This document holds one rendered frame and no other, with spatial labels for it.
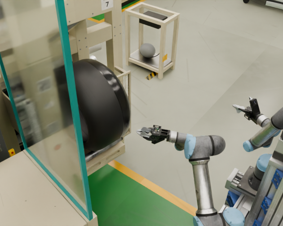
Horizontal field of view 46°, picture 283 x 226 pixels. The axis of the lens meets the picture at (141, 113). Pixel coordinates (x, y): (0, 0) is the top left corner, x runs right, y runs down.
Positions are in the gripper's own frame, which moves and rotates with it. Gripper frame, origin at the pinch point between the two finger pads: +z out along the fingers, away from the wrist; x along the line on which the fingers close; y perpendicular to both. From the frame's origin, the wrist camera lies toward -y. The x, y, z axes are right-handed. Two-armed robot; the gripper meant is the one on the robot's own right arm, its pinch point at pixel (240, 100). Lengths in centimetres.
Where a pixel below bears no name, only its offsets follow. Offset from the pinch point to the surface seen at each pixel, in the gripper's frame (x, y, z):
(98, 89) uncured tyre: -95, -47, 13
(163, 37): 40, 51, 180
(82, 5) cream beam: -83, -78, 50
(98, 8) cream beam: -73, -72, 53
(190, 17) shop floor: 176, 132, 327
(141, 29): 40, 69, 243
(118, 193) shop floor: -94, 95, 39
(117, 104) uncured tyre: -87, -36, 7
